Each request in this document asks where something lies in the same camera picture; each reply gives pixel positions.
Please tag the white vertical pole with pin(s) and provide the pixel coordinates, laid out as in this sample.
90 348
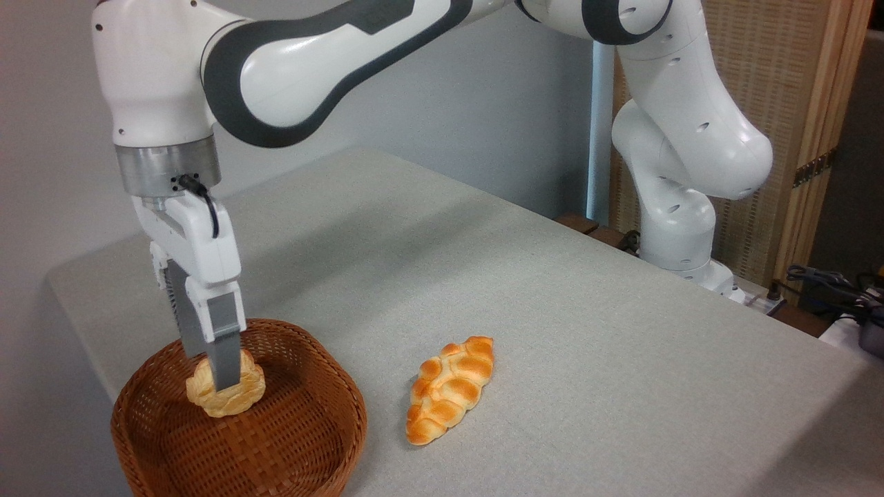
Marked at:
599 138

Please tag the black clamp knob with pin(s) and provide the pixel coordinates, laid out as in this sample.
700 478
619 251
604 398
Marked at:
628 241

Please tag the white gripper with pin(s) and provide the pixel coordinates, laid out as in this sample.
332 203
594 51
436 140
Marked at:
204 252

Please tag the braided bread loaf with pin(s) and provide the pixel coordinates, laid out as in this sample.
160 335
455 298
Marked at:
449 390

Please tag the round bread roll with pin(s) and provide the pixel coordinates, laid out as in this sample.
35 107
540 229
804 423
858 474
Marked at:
245 397

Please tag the metal screen hinge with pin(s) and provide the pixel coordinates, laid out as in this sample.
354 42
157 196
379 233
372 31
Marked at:
813 168

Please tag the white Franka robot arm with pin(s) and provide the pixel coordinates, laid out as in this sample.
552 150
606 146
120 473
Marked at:
324 65

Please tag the brown wicker basket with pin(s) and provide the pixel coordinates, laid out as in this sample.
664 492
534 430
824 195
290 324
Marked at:
276 442

